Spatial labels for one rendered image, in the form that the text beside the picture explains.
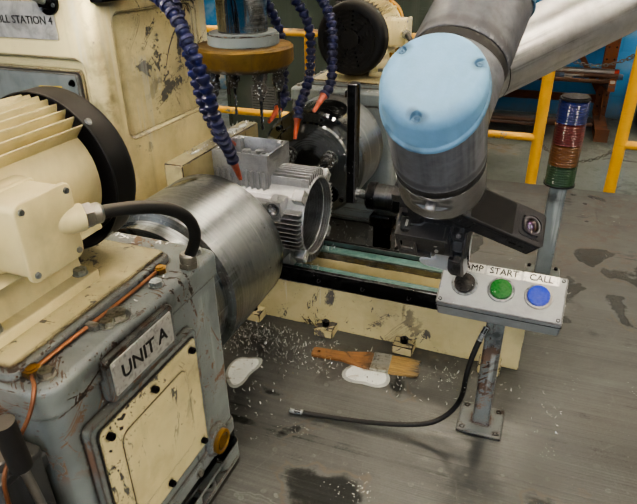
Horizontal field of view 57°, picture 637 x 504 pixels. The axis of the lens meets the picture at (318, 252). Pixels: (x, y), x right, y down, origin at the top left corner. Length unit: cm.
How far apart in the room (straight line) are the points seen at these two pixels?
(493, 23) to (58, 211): 41
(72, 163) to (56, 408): 24
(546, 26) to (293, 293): 69
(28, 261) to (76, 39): 63
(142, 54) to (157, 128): 14
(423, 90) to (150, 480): 51
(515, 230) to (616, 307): 75
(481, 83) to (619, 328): 92
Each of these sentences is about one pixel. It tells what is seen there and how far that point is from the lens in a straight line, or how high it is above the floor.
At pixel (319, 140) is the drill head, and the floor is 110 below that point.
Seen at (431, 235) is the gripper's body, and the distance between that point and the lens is 68.
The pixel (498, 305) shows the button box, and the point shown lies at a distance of 85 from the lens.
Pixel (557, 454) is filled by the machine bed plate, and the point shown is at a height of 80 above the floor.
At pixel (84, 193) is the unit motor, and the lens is 66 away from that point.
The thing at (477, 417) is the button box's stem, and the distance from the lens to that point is 102.
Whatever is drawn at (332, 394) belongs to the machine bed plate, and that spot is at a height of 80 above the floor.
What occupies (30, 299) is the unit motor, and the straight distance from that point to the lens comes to 65.
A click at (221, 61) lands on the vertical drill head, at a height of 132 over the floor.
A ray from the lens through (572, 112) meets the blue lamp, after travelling 130.
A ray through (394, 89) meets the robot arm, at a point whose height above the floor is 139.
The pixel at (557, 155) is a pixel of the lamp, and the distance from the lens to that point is 133.
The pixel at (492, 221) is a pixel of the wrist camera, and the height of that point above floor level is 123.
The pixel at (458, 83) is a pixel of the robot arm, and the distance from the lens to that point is 50.
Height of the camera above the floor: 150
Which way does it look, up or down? 28 degrees down
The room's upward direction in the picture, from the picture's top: 1 degrees counter-clockwise
